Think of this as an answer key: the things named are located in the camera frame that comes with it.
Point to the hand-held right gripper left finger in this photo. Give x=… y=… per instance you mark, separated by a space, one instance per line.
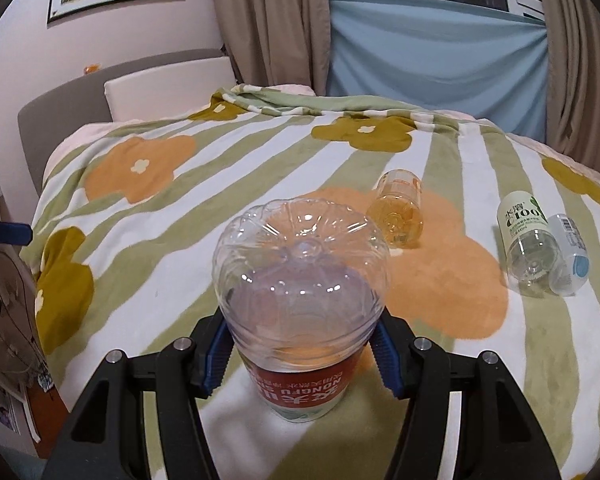
x=215 y=360

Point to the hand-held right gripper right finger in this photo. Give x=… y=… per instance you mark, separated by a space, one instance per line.
x=386 y=360

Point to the clear red label plastic bottle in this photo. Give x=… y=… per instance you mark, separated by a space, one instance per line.
x=300 y=305

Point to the orange drink plastic bottle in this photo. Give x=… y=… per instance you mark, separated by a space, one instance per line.
x=397 y=210

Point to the white green label plastic bottle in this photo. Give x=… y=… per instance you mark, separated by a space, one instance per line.
x=525 y=245

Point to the floral striped blanket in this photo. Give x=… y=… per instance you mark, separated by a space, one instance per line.
x=280 y=170

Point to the white printed board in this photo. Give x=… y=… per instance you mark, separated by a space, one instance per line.
x=7 y=320

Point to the clear blue cap plastic bottle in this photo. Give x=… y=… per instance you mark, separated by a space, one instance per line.
x=570 y=255

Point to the white pillow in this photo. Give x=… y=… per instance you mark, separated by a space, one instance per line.
x=165 y=95

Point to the grey bed headboard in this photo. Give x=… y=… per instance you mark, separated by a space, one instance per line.
x=70 y=100

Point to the light blue cloth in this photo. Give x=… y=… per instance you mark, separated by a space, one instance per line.
x=435 y=60

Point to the small orange object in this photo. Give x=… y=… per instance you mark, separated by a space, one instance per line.
x=91 y=67

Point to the beige curtain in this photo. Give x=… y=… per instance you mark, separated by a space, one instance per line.
x=265 y=20
x=580 y=70

